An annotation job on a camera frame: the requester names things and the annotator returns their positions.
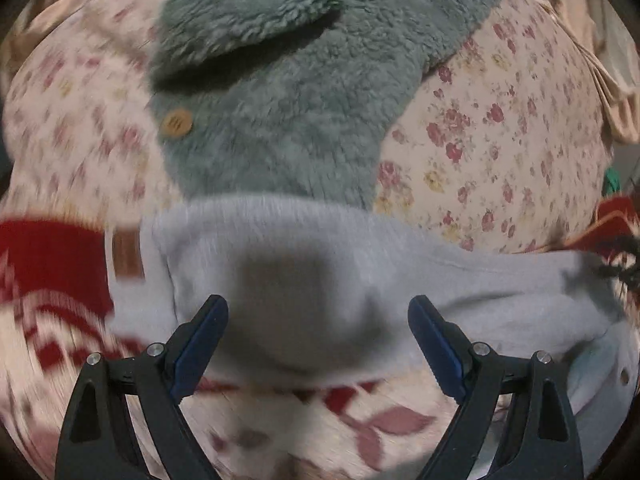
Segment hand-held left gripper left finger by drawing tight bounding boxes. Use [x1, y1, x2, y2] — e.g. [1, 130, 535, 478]
[55, 294, 230, 480]

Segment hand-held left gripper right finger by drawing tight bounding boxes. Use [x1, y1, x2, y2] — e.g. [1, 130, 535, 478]
[407, 295, 586, 480]

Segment light grey pants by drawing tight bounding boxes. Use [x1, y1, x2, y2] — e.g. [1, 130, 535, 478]
[107, 195, 627, 391]

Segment red and white floral blanket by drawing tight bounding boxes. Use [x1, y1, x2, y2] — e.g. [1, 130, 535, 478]
[0, 200, 640, 480]

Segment light blue garment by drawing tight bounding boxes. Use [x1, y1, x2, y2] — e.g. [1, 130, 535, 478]
[565, 320, 640, 468]

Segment floral quilt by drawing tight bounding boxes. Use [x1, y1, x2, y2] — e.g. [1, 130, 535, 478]
[0, 0, 640, 256]

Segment green item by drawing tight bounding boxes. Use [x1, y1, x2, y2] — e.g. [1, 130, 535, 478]
[602, 167, 624, 197]

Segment teal fleece jacket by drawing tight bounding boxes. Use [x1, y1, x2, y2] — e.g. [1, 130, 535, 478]
[147, 0, 518, 211]

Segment black frayed cord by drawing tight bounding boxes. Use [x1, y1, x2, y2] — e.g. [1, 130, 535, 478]
[594, 234, 640, 307]

